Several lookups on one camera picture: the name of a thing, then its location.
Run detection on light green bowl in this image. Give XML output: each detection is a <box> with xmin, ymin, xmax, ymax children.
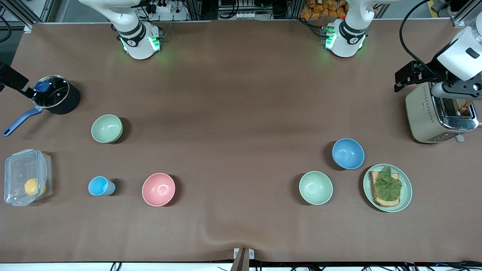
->
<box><xmin>299</xmin><ymin>171</ymin><xmax>333</xmax><ymax>206</ymax></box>
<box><xmin>91</xmin><ymin>114</ymin><xmax>123</xmax><ymax>143</ymax></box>

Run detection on blue bowl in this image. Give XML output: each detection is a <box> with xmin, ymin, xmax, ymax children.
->
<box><xmin>332</xmin><ymin>138</ymin><xmax>365</xmax><ymax>170</ymax></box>

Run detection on pink bowl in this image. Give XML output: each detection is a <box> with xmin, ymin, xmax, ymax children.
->
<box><xmin>142</xmin><ymin>173</ymin><xmax>176</xmax><ymax>207</ymax></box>

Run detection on glass lid blue knob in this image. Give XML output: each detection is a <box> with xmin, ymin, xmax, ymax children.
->
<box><xmin>31</xmin><ymin>75</ymin><xmax>70</xmax><ymax>108</ymax></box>

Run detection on beige chrome toaster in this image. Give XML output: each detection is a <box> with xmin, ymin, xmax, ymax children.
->
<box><xmin>406</xmin><ymin>81</ymin><xmax>480</xmax><ymax>144</ymax></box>

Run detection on brown toast slice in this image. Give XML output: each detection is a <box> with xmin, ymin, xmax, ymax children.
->
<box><xmin>456</xmin><ymin>99</ymin><xmax>473</xmax><ymax>115</ymax></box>

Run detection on clear plastic lidded container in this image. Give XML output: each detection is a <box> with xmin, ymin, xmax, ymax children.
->
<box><xmin>4</xmin><ymin>149</ymin><xmax>53</xmax><ymax>207</ymax></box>

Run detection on yellow lemon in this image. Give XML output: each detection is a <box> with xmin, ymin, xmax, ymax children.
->
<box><xmin>24</xmin><ymin>178</ymin><xmax>46</xmax><ymax>196</ymax></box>

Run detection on bread slice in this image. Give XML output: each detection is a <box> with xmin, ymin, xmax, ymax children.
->
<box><xmin>369</xmin><ymin>171</ymin><xmax>400</xmax><ymax>207</ymax></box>

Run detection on green lettuce leaf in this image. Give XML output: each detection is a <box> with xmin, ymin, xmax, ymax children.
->
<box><xmin>374</xmin><ymin>166</ymin><xmax>403</xmax><ymax>202</ymax></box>

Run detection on orange snack bags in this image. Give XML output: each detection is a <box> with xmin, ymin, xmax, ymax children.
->
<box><xmin>300</xmin><ymin>0</ymin><xmax>347</xmax><ymax>20</ymax></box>

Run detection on light green plate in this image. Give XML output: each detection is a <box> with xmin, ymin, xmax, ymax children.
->
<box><xmin>363</xmin><ymin>164</ymin><xmax>413</xmax><ymax>213</ymax></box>

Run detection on blue cup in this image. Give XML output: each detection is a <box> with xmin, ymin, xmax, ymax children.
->
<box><xmin>88</xmin><ymin>176</ymin><xmax>116</xmax><ymax>196</ymax></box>

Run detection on white power strip with plugs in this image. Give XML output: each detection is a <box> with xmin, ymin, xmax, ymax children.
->
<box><xmin>151</xmin><ymin>3</ymin><xmax>188</xmax><ymax>21</ymax></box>

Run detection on brown table mat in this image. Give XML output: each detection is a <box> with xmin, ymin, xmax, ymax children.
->
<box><xmin>0</xmin><ymin>19</ymin><xmax>482</xmax><ymax>263</ymax></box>

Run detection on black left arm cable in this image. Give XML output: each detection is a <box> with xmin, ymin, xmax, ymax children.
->
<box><xmin>399</xmin><ymin>0</ymin><xmax>439</xmax><ymax>74</ymax></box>

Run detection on aluminium frame profile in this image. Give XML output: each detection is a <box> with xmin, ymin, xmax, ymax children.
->
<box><xmin>0</xmin><ymin>0</ymin><xmax>51</xmax><ymax>32</ymax></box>
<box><xmin>450</xmin><ymin>6</ymin><xmax>482</xmax><ymax>27</ymax></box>

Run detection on black saucepan blue handle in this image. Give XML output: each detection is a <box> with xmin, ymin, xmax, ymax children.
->
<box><xmin>3</xmin><ymin>75</ymin><xmax>81</xmax><ymax>137</ymax></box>

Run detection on metal table edge bracket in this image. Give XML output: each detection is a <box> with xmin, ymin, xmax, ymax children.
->
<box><xmin>230</xmin><ymin>248</ymin><xmax>255</xmax><ymax>271</ymax></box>

